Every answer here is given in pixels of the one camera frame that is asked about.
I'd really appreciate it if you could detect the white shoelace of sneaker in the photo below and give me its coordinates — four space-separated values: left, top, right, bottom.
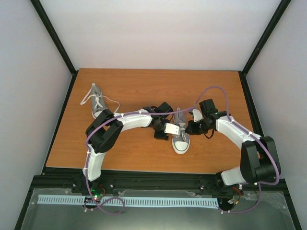
174 112 188 144

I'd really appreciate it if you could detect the grey sneaker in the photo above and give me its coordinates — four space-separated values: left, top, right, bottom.
172 107 190 155
80 83 120 119

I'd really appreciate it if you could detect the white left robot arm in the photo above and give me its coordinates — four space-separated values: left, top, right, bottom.
83 102 180 193

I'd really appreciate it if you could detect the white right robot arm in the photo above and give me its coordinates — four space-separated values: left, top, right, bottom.
186 99 281 186

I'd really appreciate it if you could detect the clear plastic front sheet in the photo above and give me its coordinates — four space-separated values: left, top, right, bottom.
20 189 295 230

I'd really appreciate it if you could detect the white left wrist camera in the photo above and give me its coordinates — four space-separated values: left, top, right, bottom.
164 123 181 136

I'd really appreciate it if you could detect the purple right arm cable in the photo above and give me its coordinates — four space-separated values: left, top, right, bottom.
193 85 282 215

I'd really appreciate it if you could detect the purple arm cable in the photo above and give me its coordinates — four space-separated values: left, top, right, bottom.
83 106 195 215
193 85 282 215

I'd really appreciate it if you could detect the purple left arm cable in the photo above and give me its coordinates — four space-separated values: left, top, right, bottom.
83 106 195 215

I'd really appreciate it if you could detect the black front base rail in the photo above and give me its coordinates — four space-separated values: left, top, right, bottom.
31 167 287 196

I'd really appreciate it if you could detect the light blue cable duct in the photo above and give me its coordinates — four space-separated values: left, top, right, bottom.
37 195 218 208

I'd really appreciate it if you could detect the black right frame post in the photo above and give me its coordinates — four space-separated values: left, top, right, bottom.
241 0 293 75

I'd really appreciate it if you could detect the black frame post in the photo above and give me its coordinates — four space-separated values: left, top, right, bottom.
241 0 293 75
30 0 77 75

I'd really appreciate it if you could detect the black left frame post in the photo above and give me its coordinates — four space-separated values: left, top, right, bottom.
30 0 77 75

